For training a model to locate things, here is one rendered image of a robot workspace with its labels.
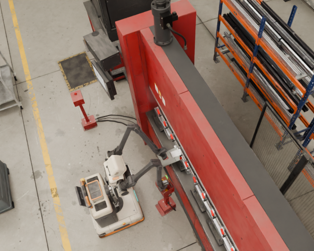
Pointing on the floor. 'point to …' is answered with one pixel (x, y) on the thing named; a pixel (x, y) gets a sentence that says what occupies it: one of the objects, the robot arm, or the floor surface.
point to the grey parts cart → (2, 83)
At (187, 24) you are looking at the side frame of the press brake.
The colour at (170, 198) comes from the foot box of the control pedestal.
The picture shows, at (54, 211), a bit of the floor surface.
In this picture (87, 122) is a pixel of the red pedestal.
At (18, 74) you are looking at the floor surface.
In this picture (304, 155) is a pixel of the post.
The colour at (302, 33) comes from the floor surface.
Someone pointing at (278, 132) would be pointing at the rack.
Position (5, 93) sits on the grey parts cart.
